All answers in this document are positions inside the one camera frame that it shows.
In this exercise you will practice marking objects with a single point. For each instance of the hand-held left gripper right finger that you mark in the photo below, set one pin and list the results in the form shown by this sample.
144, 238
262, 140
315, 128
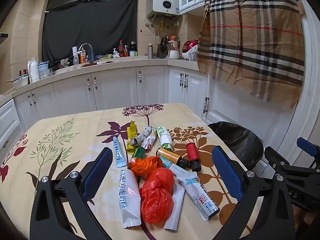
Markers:
227, 172

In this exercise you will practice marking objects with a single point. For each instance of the black curtain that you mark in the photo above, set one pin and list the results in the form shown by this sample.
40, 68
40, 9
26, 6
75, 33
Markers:
87, 22

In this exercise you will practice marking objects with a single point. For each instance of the white kettle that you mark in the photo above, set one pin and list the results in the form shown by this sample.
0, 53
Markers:
33, 71

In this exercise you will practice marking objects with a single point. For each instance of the black bottle green label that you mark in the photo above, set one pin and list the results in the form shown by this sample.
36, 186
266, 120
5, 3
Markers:
132, 48

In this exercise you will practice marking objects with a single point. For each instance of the white sachet packet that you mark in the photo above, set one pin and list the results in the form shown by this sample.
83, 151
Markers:
128, 200

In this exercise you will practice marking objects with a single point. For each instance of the white crumpled wrapper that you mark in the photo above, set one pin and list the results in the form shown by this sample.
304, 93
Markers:
150, 142

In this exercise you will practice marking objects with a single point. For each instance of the dark red sauce bottle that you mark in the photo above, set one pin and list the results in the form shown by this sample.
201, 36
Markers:
121, 48

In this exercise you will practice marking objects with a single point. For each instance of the white blender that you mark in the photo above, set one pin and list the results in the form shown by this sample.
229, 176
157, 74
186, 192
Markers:
172, 50

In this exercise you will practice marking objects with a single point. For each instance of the metal thermos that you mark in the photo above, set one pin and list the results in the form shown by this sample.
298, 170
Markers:
150, 51

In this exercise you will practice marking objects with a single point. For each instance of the white pot with lid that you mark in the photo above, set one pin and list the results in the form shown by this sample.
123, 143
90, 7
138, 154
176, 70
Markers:
20, 81

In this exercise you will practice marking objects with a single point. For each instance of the white spray bottle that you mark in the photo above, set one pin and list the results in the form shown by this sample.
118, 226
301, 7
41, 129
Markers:
115, 53

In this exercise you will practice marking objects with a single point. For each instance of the white plastic bottle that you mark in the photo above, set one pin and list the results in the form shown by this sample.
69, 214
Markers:
75, 55

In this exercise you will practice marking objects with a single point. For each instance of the red bottle black cap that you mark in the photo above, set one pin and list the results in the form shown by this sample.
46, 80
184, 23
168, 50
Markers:
192, 152

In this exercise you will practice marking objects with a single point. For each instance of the white base cabinets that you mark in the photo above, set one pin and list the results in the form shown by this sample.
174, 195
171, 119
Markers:
112, 87

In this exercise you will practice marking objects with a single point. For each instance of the yellow wrapper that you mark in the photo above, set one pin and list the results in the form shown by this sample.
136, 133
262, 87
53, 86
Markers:
132, 132

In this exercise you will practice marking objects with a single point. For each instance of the plain white paper packet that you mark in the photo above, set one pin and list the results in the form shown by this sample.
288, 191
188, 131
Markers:
175, 212

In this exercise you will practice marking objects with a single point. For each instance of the floral beige tablecloth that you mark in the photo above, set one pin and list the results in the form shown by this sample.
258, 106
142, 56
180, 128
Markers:
75, 140

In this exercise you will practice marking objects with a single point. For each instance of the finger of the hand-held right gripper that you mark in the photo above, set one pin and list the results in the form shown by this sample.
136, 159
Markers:
276, 156
306, 146

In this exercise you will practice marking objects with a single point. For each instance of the small blue white tube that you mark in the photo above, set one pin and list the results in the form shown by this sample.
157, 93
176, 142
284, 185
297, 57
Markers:
119, 155

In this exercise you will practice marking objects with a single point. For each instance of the plaid beige cloth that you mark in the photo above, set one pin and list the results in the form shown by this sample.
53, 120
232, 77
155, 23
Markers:
252, 37

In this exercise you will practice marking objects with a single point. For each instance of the teal white packet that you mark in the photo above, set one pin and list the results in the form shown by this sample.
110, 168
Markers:
172, 166

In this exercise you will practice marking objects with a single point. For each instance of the black bagged trash bin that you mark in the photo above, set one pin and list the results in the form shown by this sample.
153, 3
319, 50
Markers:
237, 140

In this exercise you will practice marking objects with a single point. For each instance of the large red plastic bag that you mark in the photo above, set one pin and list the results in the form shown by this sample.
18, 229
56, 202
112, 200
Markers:
156, 200

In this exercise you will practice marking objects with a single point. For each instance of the chrome faucet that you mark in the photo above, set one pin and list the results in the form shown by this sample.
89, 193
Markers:
87, 48

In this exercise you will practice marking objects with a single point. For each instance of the amber bottle yellow label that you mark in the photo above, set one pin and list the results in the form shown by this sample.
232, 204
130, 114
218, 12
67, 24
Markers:
170, 155

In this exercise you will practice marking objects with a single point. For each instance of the red rice cooker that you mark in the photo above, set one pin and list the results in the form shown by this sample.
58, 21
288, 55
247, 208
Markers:
190, 50

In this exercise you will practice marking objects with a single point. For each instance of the small orange plastic bag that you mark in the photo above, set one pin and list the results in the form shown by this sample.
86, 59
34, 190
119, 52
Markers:
143, 166

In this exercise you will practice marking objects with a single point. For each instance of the knife block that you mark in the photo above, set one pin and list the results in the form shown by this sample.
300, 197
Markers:
162, 48

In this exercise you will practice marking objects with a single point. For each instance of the green white wrapper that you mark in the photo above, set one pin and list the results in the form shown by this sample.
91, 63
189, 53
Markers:
165, 137

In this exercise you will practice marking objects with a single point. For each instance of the grey patterned crumpled wrapper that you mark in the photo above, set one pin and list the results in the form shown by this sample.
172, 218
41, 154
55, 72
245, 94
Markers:
141, 137

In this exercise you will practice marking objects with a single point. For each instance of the orange dish soap bottle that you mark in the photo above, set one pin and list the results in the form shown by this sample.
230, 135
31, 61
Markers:
82, 57

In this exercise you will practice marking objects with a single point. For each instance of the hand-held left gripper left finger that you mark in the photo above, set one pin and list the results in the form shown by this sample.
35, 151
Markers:
96, 172

